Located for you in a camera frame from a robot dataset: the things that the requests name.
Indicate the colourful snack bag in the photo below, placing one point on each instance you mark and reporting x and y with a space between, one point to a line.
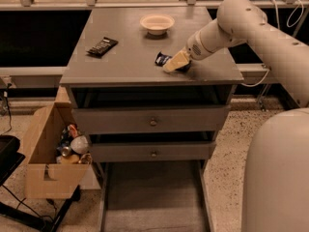
69 133

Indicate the black stand with tray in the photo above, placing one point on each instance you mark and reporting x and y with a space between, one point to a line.
14 204

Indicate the blue rxbar blueberry wrapper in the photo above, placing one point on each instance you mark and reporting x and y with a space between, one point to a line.
162 58

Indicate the grey open bottom drawer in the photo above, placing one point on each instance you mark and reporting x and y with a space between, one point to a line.
154 196

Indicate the grey top drawer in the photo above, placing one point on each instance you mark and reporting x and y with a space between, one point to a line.
116 120

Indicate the white paper bowl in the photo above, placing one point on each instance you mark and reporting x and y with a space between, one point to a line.
157 24

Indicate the metal railing frame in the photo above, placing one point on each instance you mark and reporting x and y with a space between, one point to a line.
87 71

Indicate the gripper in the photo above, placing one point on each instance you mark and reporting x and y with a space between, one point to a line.
195 47

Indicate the grey wooden drawer cabinet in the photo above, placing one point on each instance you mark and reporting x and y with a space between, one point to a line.
157 95

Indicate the cardboard box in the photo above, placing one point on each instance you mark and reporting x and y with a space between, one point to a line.
45 178

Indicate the metal soda can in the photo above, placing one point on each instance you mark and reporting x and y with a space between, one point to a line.
65 151

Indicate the grey middle drawer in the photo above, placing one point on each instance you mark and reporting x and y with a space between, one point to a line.
124 152

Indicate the black snack bar wrapper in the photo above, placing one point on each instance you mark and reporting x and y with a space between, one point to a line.
102 47

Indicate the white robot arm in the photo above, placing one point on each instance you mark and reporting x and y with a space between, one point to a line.
276 177

